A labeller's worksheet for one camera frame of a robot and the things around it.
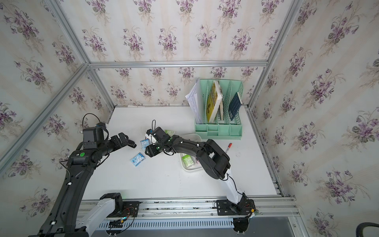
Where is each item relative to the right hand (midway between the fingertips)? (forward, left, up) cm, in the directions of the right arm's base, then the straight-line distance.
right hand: (150, 151), depth 87 cm
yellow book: (+27, -40, +10) cm, 49 cm away
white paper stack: (+27, -26, +20) cm, 43 cm away
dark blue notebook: (+36, -56, +3) cm, 67 cm away
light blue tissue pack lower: (-4, +9, -4) cm, 11 cm away
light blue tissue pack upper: (+7, +6, -4) cm, 11 cm away
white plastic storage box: (-6, -28, -7) cm, 29 cm away
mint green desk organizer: (+19, -49, -3) cm, 52 cm away
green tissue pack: (-4, -22, -4) cm, 23 cm away
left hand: (-2, +11, +15) cm, 19 cm away
